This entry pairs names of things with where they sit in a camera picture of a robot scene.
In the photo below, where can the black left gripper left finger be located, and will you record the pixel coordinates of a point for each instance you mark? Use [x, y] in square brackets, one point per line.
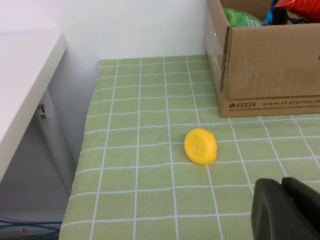
[270, 215]

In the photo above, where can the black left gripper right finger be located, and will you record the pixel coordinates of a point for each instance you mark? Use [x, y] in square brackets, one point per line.
[308, 205]

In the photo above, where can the blue and black snack bag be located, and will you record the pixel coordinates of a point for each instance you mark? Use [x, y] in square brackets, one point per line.
[282, 17]

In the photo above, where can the green snack bag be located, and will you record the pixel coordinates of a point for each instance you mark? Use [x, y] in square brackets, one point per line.
[240, 18]

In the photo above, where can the yellow rubber duck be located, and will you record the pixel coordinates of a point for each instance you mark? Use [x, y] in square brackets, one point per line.
[200, 147]

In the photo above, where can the green checked tablecloth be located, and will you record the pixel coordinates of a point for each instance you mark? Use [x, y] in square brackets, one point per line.
[140, 190]

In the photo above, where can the cardboard box with F2 print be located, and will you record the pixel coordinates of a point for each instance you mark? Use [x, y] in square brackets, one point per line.
[265, 65]

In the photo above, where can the red shrimp chip bag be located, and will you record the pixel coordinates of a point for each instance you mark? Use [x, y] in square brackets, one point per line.
[300, 8]

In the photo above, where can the white cabinet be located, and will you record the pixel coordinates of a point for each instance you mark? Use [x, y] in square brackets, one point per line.
[22, 82]

